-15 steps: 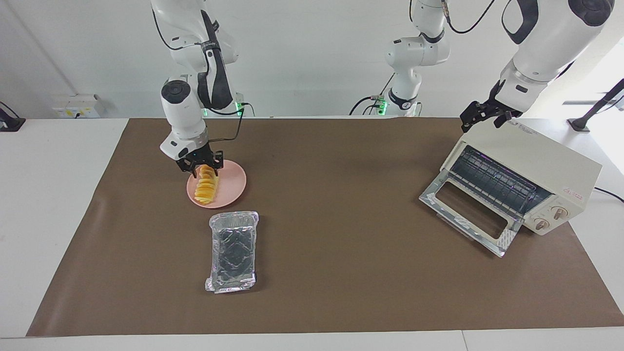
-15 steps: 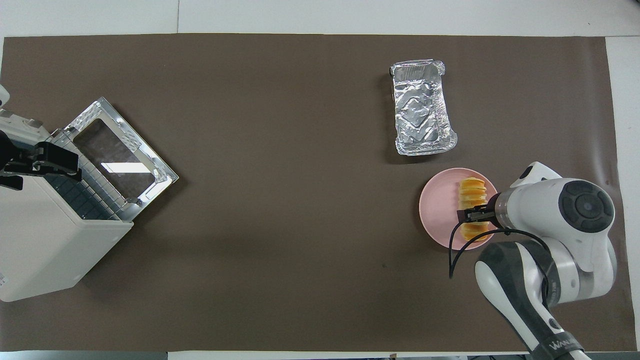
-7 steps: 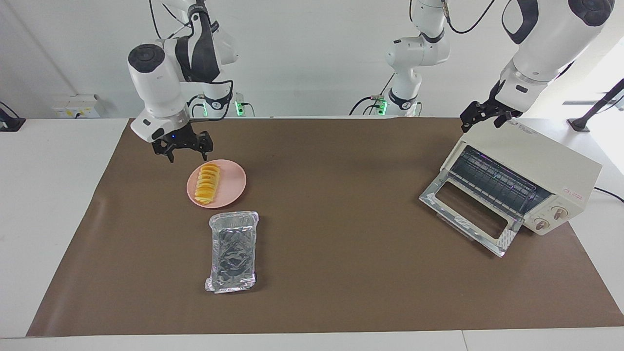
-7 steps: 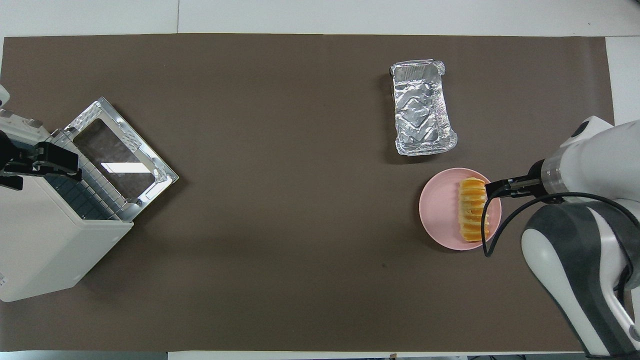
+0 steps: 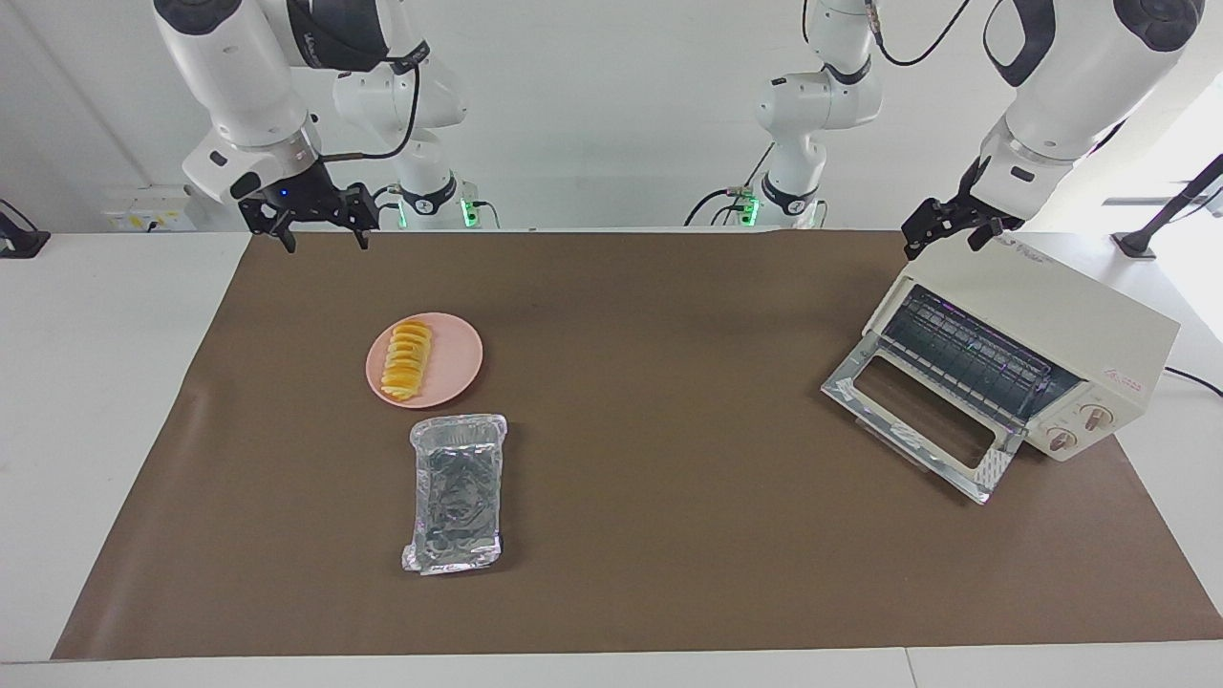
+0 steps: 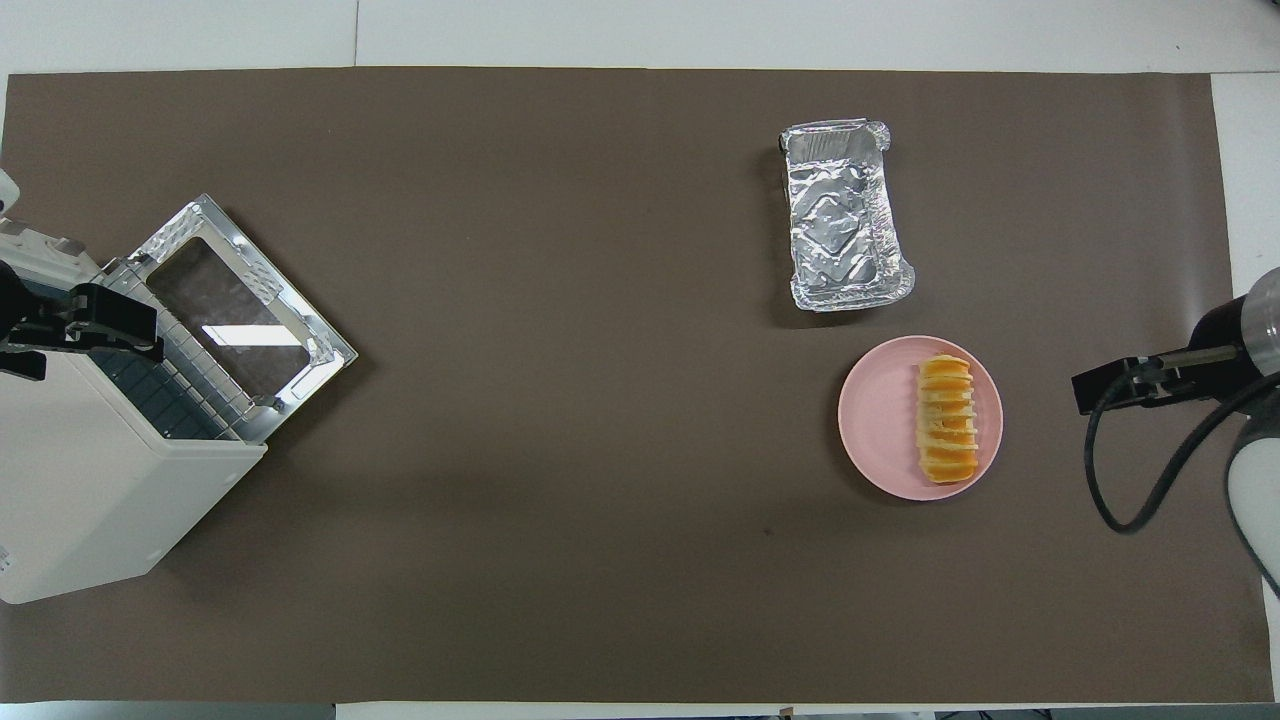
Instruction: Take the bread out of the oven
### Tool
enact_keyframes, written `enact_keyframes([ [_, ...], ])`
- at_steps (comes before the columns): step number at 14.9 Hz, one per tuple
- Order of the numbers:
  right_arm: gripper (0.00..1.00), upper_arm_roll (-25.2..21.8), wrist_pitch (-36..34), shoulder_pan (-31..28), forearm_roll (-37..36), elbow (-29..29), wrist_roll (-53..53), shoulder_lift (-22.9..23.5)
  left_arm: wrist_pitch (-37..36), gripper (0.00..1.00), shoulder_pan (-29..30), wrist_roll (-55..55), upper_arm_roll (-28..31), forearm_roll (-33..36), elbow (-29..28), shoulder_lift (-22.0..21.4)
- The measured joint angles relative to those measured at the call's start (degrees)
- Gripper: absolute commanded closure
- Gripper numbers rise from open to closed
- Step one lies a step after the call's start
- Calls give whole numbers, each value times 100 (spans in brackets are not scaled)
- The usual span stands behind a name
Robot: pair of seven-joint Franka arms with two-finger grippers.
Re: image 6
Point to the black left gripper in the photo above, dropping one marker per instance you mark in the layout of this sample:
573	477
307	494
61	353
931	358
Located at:
25	320

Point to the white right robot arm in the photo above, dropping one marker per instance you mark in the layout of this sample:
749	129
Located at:
1260	470

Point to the metal oven rack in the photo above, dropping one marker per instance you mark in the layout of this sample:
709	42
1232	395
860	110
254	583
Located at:
150	390

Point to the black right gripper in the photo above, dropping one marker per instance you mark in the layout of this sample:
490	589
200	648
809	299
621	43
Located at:
1225	340

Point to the brown table mat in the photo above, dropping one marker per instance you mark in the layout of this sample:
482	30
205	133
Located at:
600	500

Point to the glass oven door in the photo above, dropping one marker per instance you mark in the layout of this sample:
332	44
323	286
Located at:
240	320

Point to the cream toaster oven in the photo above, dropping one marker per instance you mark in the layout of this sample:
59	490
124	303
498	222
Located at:
90	500

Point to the aluminium foil tray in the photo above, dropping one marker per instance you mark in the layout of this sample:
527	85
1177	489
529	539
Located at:
840	230

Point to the sliced yellow bread loaf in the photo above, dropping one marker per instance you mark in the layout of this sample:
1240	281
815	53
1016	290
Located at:
947	420

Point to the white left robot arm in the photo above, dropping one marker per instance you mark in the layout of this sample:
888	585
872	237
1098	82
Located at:
6	195

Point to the pink round plate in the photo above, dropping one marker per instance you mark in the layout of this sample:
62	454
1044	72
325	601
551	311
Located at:
880	420

